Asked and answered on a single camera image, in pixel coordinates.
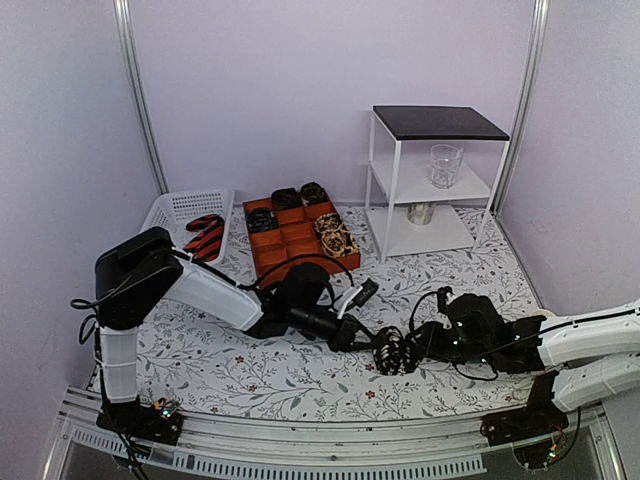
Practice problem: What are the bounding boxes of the white shelf black top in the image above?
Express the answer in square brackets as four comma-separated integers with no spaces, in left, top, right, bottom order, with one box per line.
[365,105,510,262]

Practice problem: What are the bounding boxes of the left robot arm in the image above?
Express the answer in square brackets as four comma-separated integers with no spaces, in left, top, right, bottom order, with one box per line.
[70,227,378,434]

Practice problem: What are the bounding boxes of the rolled beige patterned tie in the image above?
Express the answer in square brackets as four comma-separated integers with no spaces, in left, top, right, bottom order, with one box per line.
[321,229,359,258]

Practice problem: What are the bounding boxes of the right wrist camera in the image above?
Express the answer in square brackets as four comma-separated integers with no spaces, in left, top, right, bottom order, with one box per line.
[436,286,453,315]

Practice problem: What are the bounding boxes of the rolled dark brown tie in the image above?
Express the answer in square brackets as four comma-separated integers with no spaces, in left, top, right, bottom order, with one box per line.
[271,187,302,211]

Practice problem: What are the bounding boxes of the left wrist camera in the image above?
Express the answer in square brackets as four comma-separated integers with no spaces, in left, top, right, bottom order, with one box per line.
[335,279,379,319]

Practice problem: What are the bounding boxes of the left metal frame post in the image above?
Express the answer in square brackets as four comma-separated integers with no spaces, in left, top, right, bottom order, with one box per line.
[113,0,169,195]

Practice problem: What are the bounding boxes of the cream ceramic mug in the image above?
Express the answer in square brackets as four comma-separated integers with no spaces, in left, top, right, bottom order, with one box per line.
[528,309,555,318]

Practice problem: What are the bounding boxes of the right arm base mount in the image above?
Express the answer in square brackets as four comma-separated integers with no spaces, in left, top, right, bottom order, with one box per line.
[480,371,581,470]

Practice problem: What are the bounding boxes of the floral table mat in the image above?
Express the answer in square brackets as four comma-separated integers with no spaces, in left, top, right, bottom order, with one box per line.
[137,206,538,422]

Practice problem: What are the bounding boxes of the white plastic basket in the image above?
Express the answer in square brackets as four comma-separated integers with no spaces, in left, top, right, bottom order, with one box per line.
[140,189,235,265]

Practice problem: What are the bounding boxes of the rolled black beige tie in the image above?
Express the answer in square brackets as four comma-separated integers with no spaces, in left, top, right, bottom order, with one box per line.
[314,212,344,236]

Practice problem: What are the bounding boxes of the rolled black patterned tie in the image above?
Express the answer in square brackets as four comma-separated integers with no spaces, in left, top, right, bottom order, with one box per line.
[246,207,279,234]

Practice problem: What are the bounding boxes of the rolled dark olive tie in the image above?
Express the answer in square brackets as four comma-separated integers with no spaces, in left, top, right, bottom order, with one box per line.
[300,182,328,206]

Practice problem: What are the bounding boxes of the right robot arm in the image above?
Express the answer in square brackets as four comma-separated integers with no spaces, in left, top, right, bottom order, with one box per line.
[407,294,639,436]

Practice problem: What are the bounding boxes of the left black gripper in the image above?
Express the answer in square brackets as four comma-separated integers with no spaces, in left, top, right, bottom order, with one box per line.
[291,305,382,355]

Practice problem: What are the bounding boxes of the front metal rail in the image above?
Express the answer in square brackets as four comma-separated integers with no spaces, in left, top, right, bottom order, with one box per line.
[42,389,626,480]

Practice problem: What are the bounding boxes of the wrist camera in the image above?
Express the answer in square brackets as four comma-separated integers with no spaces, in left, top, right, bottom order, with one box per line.
[335,279,379,319]
[436,286,453,315]

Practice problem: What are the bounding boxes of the red black striped tie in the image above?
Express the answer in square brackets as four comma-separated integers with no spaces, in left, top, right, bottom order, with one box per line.
[183,214,225,262]

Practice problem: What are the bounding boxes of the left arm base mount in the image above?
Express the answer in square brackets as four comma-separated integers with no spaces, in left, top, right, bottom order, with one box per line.
[96,393,184,446]

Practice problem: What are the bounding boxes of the metal cup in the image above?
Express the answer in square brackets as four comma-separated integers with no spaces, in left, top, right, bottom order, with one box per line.
[407,202,435,226]

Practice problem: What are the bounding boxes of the metal frame post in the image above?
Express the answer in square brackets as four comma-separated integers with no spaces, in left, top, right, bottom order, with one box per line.
[113,0,169,195]
[491,0,550,217]

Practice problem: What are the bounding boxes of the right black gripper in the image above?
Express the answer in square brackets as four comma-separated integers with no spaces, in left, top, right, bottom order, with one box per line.
[406,320,495,366]

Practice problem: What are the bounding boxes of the black white floral tie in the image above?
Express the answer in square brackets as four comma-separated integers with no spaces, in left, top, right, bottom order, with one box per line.
[373,327,421,376]

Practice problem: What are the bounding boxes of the clear drinking glass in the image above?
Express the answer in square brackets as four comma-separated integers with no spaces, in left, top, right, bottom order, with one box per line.
[429,144,464,189]

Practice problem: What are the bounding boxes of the red wooden compartment tray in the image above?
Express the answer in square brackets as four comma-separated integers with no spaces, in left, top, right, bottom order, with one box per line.
[244,198,361,288]

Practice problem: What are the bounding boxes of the right metal frame post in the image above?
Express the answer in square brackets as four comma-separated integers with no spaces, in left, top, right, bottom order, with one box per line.
[491,0,550,217]

